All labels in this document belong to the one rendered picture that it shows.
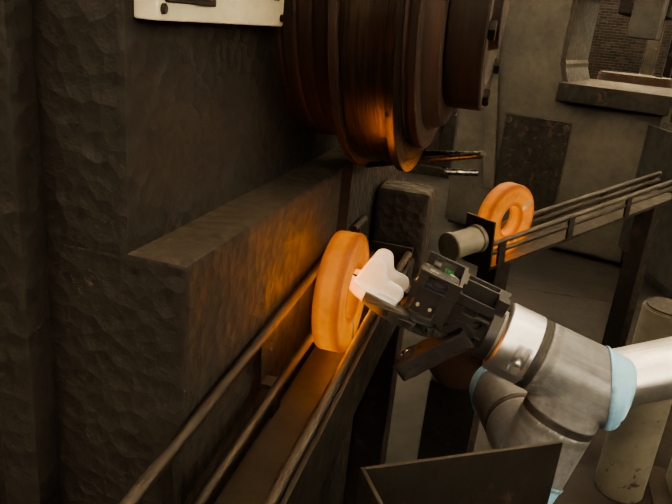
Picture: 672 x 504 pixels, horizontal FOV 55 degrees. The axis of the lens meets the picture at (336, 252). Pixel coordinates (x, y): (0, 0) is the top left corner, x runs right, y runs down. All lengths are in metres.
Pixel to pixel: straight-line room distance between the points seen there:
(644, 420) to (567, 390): 0.96
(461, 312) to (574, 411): 0.17
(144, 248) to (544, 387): 0.48
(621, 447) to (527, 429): 0.98
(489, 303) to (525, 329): 0.05
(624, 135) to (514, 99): 0.58
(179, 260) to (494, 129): 3.18
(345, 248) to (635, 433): 1.14
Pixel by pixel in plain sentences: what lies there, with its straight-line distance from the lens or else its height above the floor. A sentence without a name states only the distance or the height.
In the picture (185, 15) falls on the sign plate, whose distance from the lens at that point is 0.57.
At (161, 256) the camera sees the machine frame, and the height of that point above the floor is 0.87.
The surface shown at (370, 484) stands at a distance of 0.56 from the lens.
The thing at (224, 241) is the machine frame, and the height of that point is 0.87.
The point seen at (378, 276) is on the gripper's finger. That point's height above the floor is 0.78.
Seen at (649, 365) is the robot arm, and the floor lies 0.66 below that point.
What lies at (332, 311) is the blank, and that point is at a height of 0.75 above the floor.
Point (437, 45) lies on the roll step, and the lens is 0.78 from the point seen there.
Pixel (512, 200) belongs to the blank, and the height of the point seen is 0.75.
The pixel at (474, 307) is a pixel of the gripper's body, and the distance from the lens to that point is 0.80.
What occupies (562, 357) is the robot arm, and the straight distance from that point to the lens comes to 0.80.
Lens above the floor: 1.07
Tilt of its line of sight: 20 degrees down
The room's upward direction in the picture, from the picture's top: 6 degrees clockwise
